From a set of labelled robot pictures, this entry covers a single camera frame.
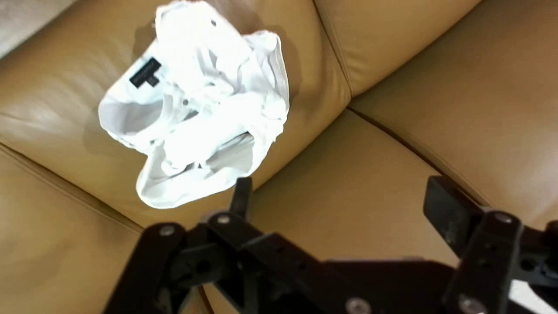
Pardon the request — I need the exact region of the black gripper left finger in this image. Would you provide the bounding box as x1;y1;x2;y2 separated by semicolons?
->
103;175;373;314

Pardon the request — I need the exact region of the brown leather sofa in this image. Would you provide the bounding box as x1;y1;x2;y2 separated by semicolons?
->
0;0;558;314

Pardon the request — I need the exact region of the white clothing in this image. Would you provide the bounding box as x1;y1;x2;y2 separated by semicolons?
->
96;0;291;210

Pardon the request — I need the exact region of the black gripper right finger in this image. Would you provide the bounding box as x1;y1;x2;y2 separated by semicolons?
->
422;174;558;314

